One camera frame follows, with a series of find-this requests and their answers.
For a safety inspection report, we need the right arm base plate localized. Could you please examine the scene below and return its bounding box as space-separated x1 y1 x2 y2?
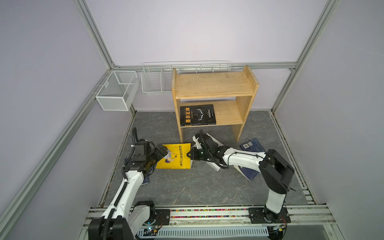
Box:
248 207 291 224

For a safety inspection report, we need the blue book with yellow label left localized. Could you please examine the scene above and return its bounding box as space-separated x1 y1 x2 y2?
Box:
142 176 150 186

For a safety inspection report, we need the blue book with yellow label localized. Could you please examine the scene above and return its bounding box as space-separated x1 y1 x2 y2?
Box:
142 176 150 186
234 166 260 182

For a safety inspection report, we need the white book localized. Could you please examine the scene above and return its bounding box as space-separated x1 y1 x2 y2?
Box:
187 131 227 172

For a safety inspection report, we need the wooden two-tier shelf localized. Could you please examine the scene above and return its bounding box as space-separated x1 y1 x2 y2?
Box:
171 65 259 142

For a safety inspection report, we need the white wire rack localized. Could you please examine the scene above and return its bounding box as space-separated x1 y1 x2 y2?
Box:
141 61 231 95

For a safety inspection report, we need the blue book with barcode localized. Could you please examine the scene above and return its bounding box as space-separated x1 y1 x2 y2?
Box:
240 138 266 153

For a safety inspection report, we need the aluminium front rail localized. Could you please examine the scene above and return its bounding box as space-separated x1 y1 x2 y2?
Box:
80 205 344 240

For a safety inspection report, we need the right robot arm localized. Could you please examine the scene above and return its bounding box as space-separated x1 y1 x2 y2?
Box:
187 133 295 223

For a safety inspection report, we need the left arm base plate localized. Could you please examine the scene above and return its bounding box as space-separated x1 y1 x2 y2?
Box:
142 209 171 227

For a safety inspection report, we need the blue book with yellow label right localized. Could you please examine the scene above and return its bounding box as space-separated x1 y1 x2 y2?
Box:
234 166 260 182

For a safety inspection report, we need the white mesh basket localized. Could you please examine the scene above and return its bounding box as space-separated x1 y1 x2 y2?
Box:
96 71 140 112

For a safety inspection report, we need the black book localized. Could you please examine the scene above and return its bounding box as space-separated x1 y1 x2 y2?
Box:
180 104 217 127

